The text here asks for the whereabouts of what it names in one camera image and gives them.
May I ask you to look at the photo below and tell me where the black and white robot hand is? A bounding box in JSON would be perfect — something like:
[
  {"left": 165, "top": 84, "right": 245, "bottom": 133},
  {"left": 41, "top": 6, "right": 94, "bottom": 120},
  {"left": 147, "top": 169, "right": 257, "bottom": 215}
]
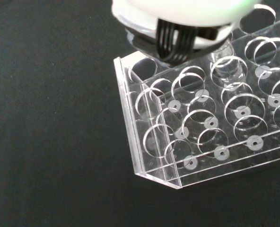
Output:
[{"left": 111, "top": 0, "right": 256, "bottom": 65}]

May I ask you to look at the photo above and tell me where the clear plastic test tube rack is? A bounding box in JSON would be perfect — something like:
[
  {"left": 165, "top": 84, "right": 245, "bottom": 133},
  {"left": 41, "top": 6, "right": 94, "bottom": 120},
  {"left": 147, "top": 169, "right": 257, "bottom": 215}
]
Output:
[{"left": 113, "top": 0, "right": 280, "bottom": 190}]

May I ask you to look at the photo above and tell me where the black bench cloth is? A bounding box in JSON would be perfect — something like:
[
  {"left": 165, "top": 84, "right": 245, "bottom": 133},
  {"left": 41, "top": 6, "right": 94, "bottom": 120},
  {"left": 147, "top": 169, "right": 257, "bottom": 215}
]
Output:
[{"left": 0, "top": 0, "right": 280, "bottom": 227}]

